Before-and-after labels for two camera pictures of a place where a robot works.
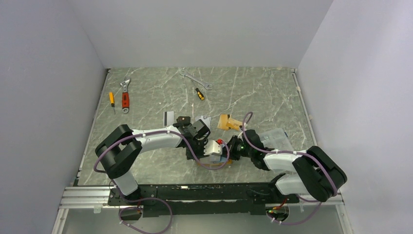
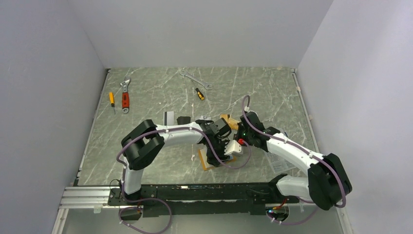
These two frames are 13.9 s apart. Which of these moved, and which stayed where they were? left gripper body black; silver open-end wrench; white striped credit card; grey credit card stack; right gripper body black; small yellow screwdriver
Moved: right gripper body black; left gripper body black
Stayed: small yellow screwdriver; grey credit card stack; white striped credit card; silver open-end wrench
